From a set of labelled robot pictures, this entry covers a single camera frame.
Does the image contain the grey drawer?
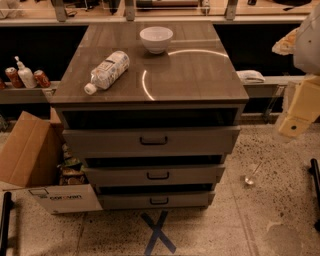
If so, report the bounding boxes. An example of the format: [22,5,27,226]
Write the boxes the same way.
[98,191,215,210]
[85,164,225,187]
[63,126,240,158]

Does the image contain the white ceramic bowl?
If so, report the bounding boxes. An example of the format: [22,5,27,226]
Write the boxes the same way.
[140,26,173,54]

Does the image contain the grey wooden drawer cabinet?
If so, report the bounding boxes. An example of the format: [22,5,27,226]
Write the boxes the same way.
[51,22,248,199]

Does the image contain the metal ladle on floor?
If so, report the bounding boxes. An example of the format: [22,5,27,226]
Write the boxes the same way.
[244,162,262,186]

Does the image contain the white folded cloth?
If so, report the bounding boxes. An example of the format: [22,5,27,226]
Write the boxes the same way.
[237,70,265,83]

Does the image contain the snack bags in box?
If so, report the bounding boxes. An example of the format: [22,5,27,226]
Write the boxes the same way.
[58,143,87,186]

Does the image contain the black post right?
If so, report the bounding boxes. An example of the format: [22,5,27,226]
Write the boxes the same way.
[308,158,320,233]

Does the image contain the grey side shelf right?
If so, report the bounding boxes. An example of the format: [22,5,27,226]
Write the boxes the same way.
[242,76,302,124]

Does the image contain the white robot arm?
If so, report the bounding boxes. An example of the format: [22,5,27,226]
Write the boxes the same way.
[272,4,320,138]

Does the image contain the grey top drawer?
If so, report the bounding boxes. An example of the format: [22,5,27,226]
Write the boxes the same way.
[63,126,240,158]

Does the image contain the grey bottom drawer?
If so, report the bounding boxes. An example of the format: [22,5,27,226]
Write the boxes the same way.
[98,191,215,210]

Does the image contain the red soda can right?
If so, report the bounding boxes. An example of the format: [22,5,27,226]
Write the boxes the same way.
[34,70,51,88]

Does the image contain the grey middle drawer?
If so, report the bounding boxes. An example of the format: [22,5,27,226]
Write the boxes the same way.
[85,164,225,187]

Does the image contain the blue tape cross mark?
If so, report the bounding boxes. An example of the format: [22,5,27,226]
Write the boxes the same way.
[141,211,177,256]

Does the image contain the white pump dispenser bottle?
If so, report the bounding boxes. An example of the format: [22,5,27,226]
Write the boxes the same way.
[15,56,37,88]

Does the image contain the red soda can left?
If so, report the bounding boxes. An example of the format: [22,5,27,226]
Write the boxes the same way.
[5,67,23,88]

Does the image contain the red soda can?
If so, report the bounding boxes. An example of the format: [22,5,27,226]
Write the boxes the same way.
[34,70,51,88]
[5,67,23,88]

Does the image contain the grey side shelf left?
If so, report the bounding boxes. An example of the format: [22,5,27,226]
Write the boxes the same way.
[0,81,59,104]

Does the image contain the brown cardboard box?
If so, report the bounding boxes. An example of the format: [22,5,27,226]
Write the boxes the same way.
[0,111,102,214]

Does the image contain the grey side shelf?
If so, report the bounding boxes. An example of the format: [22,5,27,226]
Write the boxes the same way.
[0,81,59,104]
[242,76,302,124]

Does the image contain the black post left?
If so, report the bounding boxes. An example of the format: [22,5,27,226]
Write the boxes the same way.
[0,192,13,256]

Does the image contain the black post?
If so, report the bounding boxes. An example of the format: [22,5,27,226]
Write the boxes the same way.
[308,158,320,233]
[0,192,13,256]

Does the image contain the clear plastic water bottle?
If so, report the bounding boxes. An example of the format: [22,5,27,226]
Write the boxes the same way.
[84,51,130,95]

